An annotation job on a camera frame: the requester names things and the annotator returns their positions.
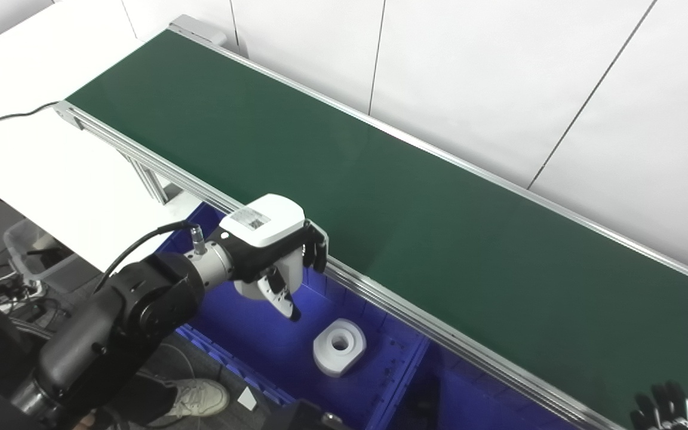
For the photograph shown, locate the clear plastic storage box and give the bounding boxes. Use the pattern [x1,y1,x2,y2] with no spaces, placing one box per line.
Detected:
[2,217,85,294]

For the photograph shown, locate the dark trouser leg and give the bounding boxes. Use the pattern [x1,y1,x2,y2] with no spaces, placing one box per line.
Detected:
[88,371,179,428]

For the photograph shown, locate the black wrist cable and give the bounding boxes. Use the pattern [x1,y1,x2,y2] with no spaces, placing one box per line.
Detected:
[92,219,208,294]

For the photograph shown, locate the white sneaker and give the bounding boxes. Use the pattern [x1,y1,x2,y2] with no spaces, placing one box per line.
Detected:
[164,377,231,419]

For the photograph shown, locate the white power strip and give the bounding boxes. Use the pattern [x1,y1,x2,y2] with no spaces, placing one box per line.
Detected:
[0,278,47,314]

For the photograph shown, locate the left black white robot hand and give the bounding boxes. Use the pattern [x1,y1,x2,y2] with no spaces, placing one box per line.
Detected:
[207,193,330,323]

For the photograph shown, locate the green conveyor belt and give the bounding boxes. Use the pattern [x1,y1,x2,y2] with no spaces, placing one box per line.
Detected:
[66,30,688,430]
[53,14,688,430]

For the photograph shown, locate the blue bin with black parts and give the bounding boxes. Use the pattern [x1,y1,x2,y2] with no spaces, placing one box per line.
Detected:
[380,342,581,430]

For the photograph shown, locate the blue bin with white part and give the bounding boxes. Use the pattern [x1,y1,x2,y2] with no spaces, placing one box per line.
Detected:
[158,202,432,430]

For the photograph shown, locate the white cube part with holes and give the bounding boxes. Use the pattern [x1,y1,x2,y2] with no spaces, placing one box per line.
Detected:
[234,250,306,303]

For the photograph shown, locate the aluminium conveyor support leg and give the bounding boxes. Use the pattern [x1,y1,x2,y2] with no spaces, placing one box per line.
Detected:
[118,150,185,205]

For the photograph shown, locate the black angular part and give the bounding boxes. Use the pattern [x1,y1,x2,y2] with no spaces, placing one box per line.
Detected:
[407,373,441,420]

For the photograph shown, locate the thin black table cable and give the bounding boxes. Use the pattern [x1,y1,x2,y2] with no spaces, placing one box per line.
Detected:
[0,100,62,124]

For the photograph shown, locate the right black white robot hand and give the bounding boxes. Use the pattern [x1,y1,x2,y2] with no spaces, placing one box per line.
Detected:
[629,380,688,430]

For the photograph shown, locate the white round part with hole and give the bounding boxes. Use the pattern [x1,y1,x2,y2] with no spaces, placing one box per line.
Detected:
[312,318,367,378]

